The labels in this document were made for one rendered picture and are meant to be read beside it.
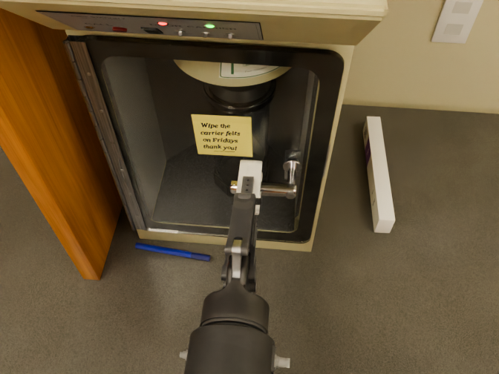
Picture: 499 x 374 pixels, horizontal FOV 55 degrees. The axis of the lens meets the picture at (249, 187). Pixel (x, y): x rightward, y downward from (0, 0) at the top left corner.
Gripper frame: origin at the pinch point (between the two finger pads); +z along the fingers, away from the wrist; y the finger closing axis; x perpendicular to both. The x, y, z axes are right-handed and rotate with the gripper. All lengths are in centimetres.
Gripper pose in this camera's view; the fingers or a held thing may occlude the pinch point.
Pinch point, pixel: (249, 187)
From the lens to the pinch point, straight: 64.2
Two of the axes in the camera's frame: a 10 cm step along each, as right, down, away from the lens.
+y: -0.4, -6.0, -8.0
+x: -10.0, -0.5, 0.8
